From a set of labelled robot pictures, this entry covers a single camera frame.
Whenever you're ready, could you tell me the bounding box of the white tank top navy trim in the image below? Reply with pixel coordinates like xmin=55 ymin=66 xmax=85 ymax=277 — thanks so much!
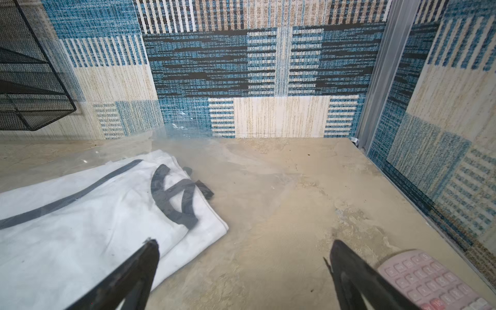
xmin=1 ymin=150 xmax=229 ymax=309

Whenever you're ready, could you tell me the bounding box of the clear vacuum bag blue zip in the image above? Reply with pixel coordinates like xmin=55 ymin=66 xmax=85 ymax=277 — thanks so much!
xmin=1 ymin=136 xmax=229 ymax=309

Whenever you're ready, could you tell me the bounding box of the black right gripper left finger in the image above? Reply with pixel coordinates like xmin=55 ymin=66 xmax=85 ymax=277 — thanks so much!
xmin=68 ymin=240 xmax=160 ymax=309

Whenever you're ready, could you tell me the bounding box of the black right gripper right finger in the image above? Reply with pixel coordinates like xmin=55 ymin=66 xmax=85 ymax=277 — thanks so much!
xmin=324 ymin=240 xmax=418 ymax=309

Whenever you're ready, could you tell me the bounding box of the black mesh shelf rack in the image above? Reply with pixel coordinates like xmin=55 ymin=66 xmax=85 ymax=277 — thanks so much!
xmin=1 ymin=1 xmax=77 ymax=131

